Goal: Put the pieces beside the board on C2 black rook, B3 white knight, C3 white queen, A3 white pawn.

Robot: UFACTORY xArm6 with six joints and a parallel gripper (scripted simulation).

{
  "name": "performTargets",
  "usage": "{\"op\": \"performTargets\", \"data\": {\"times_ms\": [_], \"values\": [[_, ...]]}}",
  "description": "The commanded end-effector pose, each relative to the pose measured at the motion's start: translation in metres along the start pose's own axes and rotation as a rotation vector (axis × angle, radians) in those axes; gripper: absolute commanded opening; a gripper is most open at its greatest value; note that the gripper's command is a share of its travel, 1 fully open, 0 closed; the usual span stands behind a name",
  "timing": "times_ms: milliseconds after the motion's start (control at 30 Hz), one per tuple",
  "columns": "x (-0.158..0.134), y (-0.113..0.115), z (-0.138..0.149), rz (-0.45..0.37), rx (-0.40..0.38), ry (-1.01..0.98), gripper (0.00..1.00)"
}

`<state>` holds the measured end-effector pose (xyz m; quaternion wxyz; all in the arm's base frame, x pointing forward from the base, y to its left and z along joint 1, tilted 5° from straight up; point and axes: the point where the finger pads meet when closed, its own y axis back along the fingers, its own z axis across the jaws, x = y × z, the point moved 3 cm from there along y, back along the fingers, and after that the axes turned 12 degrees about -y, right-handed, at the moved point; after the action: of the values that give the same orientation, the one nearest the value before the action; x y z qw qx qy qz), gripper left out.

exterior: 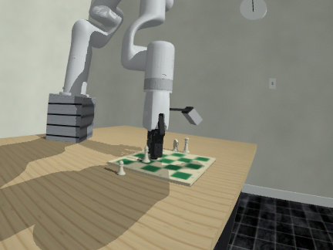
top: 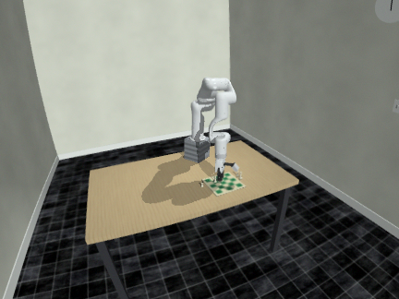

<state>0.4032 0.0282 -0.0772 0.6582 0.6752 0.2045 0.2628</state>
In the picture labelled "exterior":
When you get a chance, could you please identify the green and cream chessboard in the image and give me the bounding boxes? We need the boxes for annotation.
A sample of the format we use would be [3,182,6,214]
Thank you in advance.
[107,150,216,186]

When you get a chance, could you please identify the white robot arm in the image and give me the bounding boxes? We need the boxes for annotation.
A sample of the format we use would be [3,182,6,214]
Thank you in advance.
[59,0,203,125]

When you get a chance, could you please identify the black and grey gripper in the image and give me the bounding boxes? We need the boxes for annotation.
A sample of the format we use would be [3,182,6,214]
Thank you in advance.
[143,90,172,158]

